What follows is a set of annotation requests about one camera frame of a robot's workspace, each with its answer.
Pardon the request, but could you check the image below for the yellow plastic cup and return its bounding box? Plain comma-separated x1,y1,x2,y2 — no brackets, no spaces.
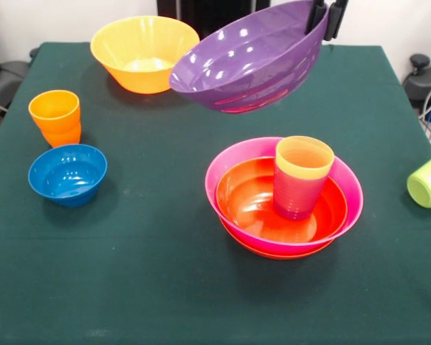
275,135,335,180

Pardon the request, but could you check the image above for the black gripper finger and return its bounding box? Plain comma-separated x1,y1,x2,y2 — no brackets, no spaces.
322,0,350,42
304,0,328,36

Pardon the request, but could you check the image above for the orange plastic cup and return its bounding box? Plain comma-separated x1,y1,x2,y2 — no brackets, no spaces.
27,89,81,134
39,121,82,149

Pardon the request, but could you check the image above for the purple plastic bowl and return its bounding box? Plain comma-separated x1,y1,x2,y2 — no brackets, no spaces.
169,0,330,114

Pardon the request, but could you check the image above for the lime green plastic cup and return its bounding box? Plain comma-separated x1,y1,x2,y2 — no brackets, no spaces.
407,150,431,210

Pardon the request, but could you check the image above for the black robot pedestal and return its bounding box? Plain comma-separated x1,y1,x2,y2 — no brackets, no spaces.
157,0,274,40

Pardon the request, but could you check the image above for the dark green table cloth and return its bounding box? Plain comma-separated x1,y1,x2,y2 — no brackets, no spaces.
0,42,431,345

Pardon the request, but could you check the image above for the purple plastic cup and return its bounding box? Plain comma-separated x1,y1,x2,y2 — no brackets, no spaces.
272,164,330,221

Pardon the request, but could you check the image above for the large orange plastic bowl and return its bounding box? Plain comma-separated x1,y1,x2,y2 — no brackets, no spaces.
90,15,201,96

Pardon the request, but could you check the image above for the red plastic bowl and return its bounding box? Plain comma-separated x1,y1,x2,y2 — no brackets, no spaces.
219,217,335,260
215,157,348,244

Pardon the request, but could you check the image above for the large pink plastic bowl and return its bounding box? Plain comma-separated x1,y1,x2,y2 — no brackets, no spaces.
204,136,365,257

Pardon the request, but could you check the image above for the small blue plastic bowl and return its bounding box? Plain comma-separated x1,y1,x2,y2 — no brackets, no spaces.
27,143,108,208

